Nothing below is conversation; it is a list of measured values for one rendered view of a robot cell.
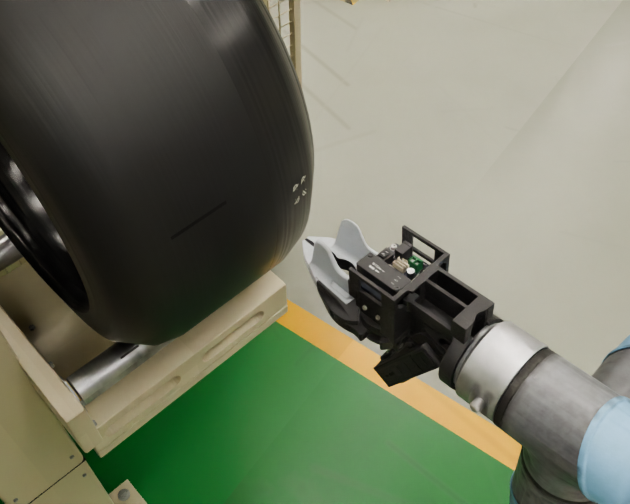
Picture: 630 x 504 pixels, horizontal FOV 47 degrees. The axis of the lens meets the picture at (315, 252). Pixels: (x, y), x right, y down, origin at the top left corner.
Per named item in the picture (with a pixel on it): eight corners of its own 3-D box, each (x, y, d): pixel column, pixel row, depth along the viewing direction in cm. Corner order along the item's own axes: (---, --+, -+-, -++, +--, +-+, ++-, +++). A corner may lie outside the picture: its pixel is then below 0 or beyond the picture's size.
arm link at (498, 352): (542, 381, 62) (483, 444, 59) (498, 351, 65) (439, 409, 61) (556, 329, 57) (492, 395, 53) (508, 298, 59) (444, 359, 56)
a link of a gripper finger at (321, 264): (301, 207, 69) (371, 255, 64) (306, 249, 73) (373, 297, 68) (277, 224, 67) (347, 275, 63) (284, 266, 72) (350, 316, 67)
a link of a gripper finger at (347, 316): (340, 260, 69) (408, 309, 65) (341, 272, 71) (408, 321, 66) (305, 288, 67) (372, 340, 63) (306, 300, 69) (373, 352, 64)
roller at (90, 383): (79, 409, 93) (58, 382, 93) (78, 411, 97) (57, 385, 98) (280, 261, 108) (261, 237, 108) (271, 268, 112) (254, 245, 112)
